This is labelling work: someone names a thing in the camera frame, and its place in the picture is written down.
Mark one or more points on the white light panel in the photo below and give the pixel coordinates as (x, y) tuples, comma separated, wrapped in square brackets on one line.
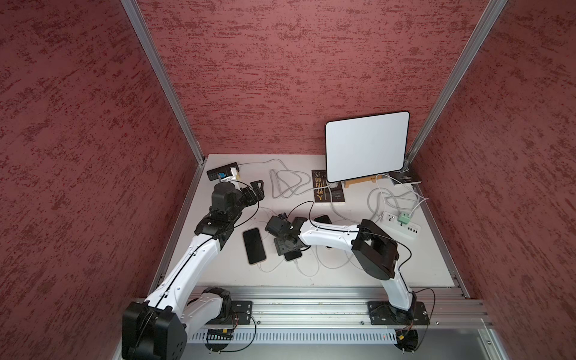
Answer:
[(360, 147)]

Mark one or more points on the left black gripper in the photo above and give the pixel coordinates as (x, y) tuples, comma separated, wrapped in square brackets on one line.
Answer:
[(258, 192)]

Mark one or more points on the black power strip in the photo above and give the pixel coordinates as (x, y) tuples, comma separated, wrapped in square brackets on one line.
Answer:
[(213, 173)]

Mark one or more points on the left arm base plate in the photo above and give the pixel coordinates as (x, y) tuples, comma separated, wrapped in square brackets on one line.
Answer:
[(238, 314)]

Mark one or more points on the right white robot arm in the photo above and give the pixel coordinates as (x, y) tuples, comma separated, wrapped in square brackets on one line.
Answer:
[(376, 252)]

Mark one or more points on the aluminium frame rail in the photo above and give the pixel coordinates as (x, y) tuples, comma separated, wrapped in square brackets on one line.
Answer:
[(333, 323)]

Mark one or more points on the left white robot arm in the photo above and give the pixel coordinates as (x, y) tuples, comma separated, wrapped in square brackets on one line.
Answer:
[(159, 326)]

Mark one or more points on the green charger plug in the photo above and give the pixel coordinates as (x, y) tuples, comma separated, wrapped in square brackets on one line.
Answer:
[(404, 218)]

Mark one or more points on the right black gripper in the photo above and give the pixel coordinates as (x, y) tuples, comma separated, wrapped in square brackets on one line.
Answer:
[(281, 248)]

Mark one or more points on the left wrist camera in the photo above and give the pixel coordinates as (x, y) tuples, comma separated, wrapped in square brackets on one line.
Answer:
[(229, 175)]

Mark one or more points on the dark book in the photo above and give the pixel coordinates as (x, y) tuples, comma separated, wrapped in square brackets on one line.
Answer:
[(325, 191)]

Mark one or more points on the white power strip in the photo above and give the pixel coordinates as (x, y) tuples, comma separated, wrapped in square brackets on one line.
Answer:
[(392, 225)]

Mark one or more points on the phone green case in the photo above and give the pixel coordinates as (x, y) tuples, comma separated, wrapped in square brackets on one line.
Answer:
[(292, 255)]

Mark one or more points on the small black booklet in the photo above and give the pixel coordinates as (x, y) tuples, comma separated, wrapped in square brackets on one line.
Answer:
[(407, 177)]

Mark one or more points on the wooden panel stand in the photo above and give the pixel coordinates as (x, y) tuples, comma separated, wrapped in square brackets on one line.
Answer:
[(348, 183)]

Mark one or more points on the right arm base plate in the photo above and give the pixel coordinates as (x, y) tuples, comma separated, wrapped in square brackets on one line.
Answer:
[(381, 313)]

